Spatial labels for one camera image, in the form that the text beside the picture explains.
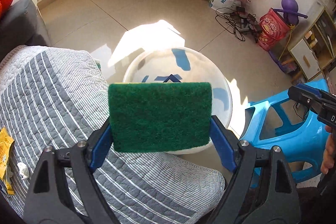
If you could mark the wooden shelf cabinet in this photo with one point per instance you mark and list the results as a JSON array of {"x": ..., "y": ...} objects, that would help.
[{"x": 312, "y": 43}]

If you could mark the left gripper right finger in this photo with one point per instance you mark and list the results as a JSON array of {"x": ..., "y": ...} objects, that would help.
[{"x": 261, "y": 189}]

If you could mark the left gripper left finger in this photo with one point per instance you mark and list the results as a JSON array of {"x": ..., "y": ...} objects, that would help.
[{"x": 49, "y": 200}]

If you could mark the small white paper ball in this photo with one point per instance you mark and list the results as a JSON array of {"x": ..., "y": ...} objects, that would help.
[{"x": 23, "y": 170}]

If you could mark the dark grey sofa cushion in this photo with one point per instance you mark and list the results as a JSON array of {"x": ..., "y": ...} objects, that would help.
[{"x": 23, "y": 24}]

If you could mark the purple balloon toy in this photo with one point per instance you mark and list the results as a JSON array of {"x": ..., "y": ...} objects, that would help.
[{"x": 290, "y": 12}]

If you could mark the green scouring sponge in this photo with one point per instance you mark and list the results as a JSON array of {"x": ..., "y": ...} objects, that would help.
[{"x": 159, "y": 117}]

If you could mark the red gift bag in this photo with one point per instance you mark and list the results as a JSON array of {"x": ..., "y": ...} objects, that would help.
[{"x": 274, "y": 29}]

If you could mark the grey striped quilt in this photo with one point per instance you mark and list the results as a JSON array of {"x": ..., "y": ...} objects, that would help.
[{"x": 54, "y": 96}]

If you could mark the white plastic trash bin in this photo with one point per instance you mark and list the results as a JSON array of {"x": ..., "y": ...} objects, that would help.
[{"x": 186, "y": 66}]

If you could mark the person's right hand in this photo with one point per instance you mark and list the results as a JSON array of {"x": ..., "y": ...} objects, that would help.
[{"x": 329, "y": 152}]

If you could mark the blue plastic stool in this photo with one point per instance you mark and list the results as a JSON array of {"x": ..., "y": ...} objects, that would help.
[{"x": 304, "y": 141}]

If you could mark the yellow snack wrapper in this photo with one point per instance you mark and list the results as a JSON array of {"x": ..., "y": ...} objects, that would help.
[{"x": 6, "y": 143}]

